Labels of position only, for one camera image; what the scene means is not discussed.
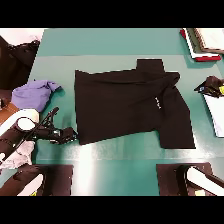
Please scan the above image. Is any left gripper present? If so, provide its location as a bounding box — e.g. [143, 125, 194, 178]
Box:
[49, 126, 79, 145]

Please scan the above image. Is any pale grey garment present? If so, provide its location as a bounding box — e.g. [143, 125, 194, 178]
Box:
[0, 139, 36, 170]

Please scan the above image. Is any purple garment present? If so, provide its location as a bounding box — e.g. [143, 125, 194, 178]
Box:
[11, 79, 63, 113]

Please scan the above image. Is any black T-shirt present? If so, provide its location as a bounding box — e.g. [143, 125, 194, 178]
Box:
[74, 58, 197, 150]

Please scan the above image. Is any pale garment with brown edge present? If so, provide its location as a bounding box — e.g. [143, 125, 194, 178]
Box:
[194, 28, 224, 55]

